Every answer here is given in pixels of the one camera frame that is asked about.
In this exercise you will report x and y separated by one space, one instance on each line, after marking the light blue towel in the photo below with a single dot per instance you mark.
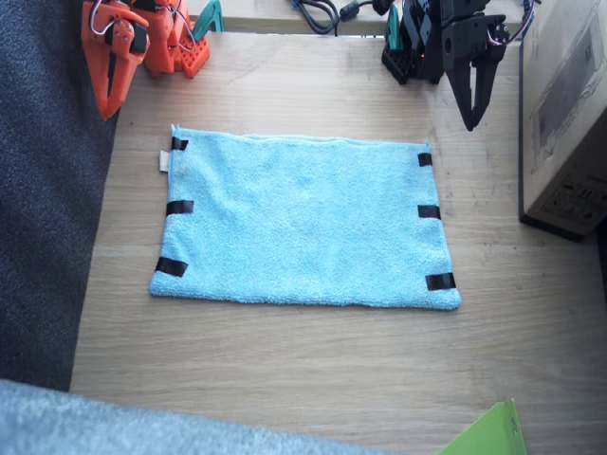
303 223

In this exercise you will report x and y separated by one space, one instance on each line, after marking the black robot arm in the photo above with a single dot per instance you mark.
417 38

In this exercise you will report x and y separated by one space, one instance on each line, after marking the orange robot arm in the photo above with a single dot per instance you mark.
166 33

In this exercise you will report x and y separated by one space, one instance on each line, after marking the green table clamp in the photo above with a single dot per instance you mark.
208 19
393 28

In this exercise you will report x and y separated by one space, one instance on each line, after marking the brown cardboard box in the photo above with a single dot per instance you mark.
564 118

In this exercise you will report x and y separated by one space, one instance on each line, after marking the grey fuzzy fabric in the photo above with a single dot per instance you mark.
118 422

